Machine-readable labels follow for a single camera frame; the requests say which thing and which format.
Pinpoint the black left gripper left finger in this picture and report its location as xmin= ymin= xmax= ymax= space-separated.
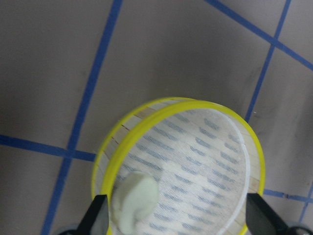
xmin=75 ymin=195 xmax=108 ymax=235

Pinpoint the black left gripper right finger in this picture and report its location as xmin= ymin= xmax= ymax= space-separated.
xmin=246 ymin=193 xmax=293 ymax=235

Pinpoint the white steamed bun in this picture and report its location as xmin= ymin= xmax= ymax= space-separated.
xmin=111 ymin=171 xmax=159 ymax=235

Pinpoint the yellow bamboo steamer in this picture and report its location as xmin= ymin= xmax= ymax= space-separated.
xmin=91 ymin=97 xmax=266 ymax=235

